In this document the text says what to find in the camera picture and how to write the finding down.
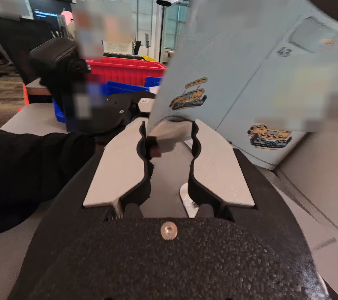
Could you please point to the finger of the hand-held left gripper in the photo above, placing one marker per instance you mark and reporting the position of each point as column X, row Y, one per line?
column 153, row 147
column 146, row 106

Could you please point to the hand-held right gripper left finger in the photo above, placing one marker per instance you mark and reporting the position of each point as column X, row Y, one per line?
column 118, row 168

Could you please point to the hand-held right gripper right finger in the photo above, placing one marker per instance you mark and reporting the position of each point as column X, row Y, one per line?
column 221, row 173

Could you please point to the lego instruction booklet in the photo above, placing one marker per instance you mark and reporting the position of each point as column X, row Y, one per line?
column 224, row 54

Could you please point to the person's left forearm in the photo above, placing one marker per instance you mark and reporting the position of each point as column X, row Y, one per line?
column 31, row 173

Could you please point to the blue plastic bin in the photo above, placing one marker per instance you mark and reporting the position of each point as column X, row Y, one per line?
column 59, row 112
column 154, row 81
column 124, row 88

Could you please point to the black display panel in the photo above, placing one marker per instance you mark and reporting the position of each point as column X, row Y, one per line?
column 23, row 46

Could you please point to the red plastic bin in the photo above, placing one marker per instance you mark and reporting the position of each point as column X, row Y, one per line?
column 126, row 73

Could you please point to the white book stand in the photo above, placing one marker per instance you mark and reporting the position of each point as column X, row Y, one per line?
column 184, row 194

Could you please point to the yellow plastic bin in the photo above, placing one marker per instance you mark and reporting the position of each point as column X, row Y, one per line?
column 150, row 59

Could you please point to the black floor lamp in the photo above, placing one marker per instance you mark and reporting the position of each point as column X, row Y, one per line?
column 161, row 30

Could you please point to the wall monitor screen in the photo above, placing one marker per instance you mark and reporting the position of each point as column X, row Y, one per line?
column 45, row 12

